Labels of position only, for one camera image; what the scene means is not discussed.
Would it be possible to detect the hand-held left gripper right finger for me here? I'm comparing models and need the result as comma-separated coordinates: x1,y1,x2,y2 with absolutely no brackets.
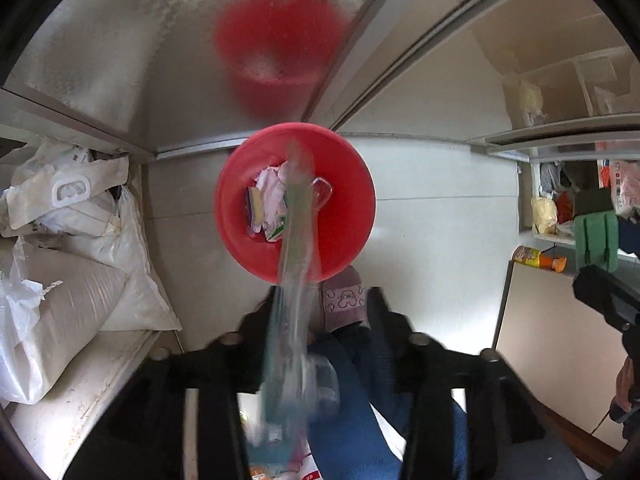
368,286,586,480

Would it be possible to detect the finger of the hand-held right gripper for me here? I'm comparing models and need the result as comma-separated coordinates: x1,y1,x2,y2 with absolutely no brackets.
572,264,640,334

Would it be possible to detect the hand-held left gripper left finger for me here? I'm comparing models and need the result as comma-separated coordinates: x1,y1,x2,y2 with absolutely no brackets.
65,285,279,480

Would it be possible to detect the green clear plastic package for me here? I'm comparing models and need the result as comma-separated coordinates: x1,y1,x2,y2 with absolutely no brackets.
247,139,342,466

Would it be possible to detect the red plastic bin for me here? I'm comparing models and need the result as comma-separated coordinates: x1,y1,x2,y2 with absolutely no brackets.
215,121,377,284

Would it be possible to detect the person's right hand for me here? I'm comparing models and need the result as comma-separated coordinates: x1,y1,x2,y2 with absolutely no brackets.
614,359,637,412

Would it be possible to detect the pink slipper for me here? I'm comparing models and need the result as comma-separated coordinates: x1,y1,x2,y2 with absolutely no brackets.
320,265,371,334

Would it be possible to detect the green plastic board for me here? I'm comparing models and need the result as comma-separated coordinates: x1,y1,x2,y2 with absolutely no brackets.
573,210,621,274

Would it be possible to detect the yellow spray can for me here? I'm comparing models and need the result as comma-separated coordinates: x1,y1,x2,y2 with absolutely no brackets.
512,245,569,274

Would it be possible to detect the yellow plastic bag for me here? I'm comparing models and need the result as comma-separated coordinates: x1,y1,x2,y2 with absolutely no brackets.
530,195,559,235

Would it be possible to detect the large white sack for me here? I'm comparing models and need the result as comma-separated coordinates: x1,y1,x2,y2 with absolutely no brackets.
0,246,132,407

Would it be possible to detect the white open shelf unit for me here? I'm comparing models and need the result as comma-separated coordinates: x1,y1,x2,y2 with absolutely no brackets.
470,44,640,262

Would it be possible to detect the white bag with handle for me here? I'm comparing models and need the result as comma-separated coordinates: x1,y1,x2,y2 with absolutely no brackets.
9,141,132,233

